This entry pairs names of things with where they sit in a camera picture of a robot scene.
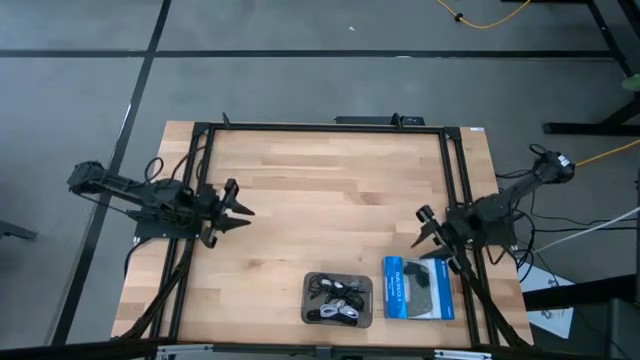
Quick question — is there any dark grey cabinet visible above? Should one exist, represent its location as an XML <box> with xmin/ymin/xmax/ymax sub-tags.
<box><xmin>604</xmin><ymin>298</ymin><xmax>640</xmax><ymax>359</ymax></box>

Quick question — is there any silver bar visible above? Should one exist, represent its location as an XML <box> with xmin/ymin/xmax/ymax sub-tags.
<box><xmin>154</xmin><ymin>342</ymin><xmax>494</xmax><ymax>360</ymax></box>

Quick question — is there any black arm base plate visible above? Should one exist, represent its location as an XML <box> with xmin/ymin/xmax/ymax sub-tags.
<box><xmin>133</xmin><ymin>209</ymin><xmax>206</xmax><ymax>240</ymax></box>
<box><xmin>448</xmin><ymin>219</ymin><xmax>519</xmax><ymax>247</ymax></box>

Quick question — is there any white printed paper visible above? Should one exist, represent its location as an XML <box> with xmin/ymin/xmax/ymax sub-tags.
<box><xmin>519</xmin><ymin>262</ymin><xmax>576</xmax><ymax>340</ymax></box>

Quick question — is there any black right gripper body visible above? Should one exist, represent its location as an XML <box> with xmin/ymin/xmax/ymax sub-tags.
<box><xmin>415</xmin><ymin>204</ymin><xmax>466</xmax><ymax>275</ymax></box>

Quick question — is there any black floor beam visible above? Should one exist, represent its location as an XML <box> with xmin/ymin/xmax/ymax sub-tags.
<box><xmin>522</xmin><ymin>273</ymin><xmax>637</xmax><ymax>312</ymax></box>

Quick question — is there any black sleeved cable bundle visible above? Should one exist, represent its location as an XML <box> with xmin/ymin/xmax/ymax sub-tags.
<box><xmin>119</xmin><ymin>238</ymin><xmax>196</xmax><ymax>342</ymax></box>
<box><xmin>457</xmin><ymin>244</ymin><xmax>532</xmax><ymax>349</ymax></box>

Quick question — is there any grey plastic tray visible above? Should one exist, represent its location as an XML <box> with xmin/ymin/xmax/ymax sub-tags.
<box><xmin>300</xmin><ymin>271</ymin><xmax>375</xmax><ymax>329</ymax></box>

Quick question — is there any blue controller box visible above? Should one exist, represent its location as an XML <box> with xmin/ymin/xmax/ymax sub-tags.
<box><xmin>382</xmin><ymin>255</ymin><xmax>456</xmax><ymax>321</ymax></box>

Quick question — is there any black aluminium table frame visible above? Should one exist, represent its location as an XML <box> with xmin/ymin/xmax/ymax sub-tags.
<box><xmin>149</xmin><ymin>113</ymin><xmax>531</xmax><ymax>351</ymax></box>

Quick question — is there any grey furniture leg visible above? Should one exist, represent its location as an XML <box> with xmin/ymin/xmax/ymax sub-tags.
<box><xmin>0</xmin><ymin>219</ymin><xmax>39</xmax><ymax>241</ymax></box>

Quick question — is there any white floor cable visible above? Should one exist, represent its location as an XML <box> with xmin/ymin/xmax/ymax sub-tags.
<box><xmin>532</xmin><ymin>205</ymin><xmax>640</xmax><ymax>254</ymax></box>

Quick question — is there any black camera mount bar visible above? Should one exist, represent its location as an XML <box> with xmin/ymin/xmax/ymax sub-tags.
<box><xmin>333</xmin><ymin>112</ymin><xmax>426</xmax><ymax>127</ymax></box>

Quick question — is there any yellow extension cord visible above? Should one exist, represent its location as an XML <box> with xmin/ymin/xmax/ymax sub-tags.
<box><xmin>433</xmin><ymin>0</ymin><xmax>534</xmax><ymax>30</ymax></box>

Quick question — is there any black floor cable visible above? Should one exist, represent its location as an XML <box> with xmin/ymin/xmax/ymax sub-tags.
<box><xmin>494</xmin><ymin>167</ymin><xmax>640</xmax><ymax>236</ymax></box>

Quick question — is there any lavender USB-C cable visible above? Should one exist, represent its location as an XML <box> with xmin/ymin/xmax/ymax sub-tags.
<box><xmin>319</xmin><ymin>302</ymin><xmax>361</xmax><ymax>323</ymax></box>

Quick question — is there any black desk frame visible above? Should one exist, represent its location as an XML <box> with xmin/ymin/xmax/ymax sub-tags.
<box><xmin>502</xmin><ymin>0</ymin><xmax>640</xmax><ymax>137</ymax></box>

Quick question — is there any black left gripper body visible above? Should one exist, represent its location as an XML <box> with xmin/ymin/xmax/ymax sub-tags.
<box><xmin>198</xmin><ymin>177</ymin><xmax>240</xmax><ymax>249</ymax></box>

